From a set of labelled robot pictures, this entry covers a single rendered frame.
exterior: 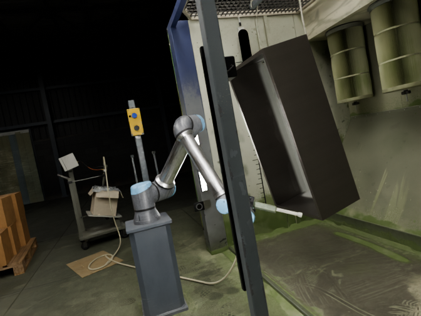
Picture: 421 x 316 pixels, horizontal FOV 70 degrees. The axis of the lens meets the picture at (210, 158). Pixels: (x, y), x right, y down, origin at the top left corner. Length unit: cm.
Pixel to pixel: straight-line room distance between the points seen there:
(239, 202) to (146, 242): 124
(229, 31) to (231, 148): 239
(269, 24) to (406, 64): 137
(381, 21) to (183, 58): 169
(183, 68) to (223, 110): 207
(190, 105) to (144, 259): 149
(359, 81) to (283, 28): 96
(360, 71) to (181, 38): 173
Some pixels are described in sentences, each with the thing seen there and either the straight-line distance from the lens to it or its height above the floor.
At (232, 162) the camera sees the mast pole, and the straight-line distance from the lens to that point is 95.
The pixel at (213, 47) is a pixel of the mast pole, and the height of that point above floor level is 141.
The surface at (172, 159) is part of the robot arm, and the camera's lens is 207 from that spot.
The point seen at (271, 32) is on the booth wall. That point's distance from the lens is 344.
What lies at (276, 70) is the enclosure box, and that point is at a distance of 203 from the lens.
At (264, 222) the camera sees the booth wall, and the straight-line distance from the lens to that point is 324.
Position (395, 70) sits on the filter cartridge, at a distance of 287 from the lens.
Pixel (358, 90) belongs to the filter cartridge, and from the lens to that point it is 328.
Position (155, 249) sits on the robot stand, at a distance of 214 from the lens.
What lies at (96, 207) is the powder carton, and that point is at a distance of 431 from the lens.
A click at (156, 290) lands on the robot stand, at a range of 224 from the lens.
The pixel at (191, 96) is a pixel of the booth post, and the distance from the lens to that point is 295.
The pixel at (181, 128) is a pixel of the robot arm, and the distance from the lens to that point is 181.
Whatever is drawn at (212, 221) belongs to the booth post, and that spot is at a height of 33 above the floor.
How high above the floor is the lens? 114
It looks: 4 degrees down
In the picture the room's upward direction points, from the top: 10 degrees counter-clockwise
